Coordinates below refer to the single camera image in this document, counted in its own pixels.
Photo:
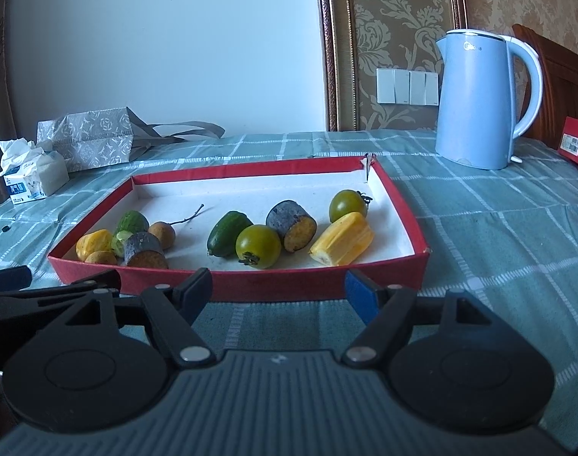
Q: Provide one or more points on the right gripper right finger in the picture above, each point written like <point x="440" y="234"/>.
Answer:
<point x="387" y="315"/>

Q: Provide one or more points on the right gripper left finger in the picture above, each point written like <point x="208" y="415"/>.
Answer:
<point x="171" y="312"/>

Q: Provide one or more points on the dark sugarcane piece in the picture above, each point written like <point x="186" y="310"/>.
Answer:
<point x="294" y="225"/>
<point x="143" y="250"/>

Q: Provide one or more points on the brown longan with stem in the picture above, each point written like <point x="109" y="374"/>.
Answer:
<point x="164" y="231"/>

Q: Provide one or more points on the yellow jackfruit piece right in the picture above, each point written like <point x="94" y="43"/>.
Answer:
<point x="343" y="241"/>

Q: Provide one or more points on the yellow jackfruit piece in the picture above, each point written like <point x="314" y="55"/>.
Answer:
<point x="100" y="240"/>
<point x="343" y="241"/>

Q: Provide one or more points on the small dark green cucumber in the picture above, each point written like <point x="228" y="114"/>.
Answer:
<point x="222" y="238"/>

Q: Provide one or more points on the small brown longan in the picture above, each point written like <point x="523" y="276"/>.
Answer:
<point x="102" y="257"/>

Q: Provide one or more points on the green cucumber half in box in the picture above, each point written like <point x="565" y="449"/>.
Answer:
<point x="131" y="222"/>

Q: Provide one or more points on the yellow jackfruit piece left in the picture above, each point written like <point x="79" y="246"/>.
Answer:
<point x="100" y="240"/>

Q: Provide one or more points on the green tomato front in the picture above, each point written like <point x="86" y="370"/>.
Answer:
<point x="258" y="246"/>

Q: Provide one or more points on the green tomato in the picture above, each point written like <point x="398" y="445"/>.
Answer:
<point x="348" y="201"/>
<point x="258" y="246"/>

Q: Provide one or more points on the green tomato back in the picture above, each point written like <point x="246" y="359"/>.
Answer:
<point x="348" y="201"/>

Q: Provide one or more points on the red shallow cardboard box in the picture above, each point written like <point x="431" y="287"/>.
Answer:
<point x="197" y="198"/>

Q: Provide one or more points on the silver patterned gift bag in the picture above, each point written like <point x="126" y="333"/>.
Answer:
<point x="101" y="138"/>

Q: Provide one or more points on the tissue pack with cat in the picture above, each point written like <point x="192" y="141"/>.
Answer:
<point x="31" y="171"/>

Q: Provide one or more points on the light blue electric kettle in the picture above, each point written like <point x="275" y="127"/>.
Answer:
<point x="477" y="122"/>

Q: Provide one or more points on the brown wooden chair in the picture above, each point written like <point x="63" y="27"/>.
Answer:
<point x="559" y="68"/>

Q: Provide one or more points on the white wall switch panel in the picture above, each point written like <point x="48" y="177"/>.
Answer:
<point x="407" y="87"/>

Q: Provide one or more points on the ornate wooden wall frame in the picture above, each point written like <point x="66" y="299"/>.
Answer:
<point x="361" y="36"/>

